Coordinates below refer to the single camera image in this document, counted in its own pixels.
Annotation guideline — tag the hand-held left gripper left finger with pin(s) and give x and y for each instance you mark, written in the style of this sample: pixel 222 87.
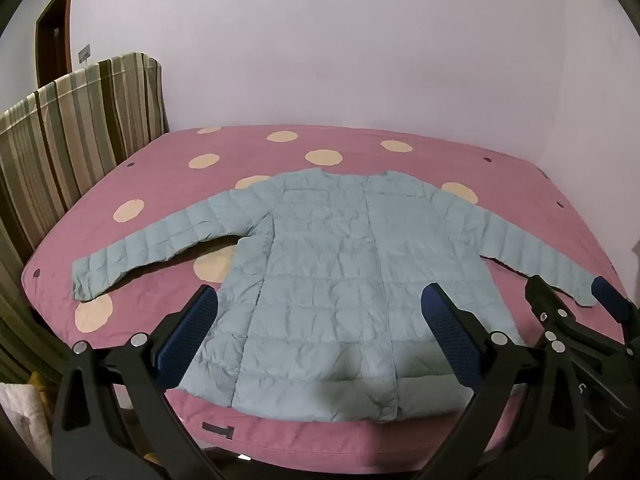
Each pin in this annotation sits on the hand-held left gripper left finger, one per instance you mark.
pixel 189 329

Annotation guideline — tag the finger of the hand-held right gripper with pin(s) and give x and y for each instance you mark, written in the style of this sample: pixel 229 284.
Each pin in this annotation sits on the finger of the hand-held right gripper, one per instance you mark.
pixel 547 310
pixel 612 300

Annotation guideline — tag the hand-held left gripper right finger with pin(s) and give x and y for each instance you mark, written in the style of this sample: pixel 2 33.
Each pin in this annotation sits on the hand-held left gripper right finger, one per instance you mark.
pixel 450 332

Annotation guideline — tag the light blue puffer jacket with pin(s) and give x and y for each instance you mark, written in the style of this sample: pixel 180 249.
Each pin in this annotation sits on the light blue puffer jacket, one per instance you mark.
pixel 320 285

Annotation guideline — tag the yellow cloth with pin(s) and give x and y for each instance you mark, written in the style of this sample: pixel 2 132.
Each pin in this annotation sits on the yellow cloth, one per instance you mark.
pixel 40 387

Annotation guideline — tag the white cloth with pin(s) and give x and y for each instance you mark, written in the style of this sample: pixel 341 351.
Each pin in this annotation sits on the white cloth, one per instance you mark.
pixel 22 425

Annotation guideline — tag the pink polka dot bed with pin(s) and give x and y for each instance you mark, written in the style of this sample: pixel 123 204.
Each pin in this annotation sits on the pink polka dot bed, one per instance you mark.
pixel 350 157

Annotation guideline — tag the striped headboard cover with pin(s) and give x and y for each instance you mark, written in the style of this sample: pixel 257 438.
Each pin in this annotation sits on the striped headboard cover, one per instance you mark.
pixel 60 135

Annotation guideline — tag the brown wooden door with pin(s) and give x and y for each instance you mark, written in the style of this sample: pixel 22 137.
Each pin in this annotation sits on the brown wooden door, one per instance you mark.
pixel 52 45

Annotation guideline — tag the grey wall switch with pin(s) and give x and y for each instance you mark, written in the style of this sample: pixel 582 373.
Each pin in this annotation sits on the grey wall switch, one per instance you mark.
pixel 84 52

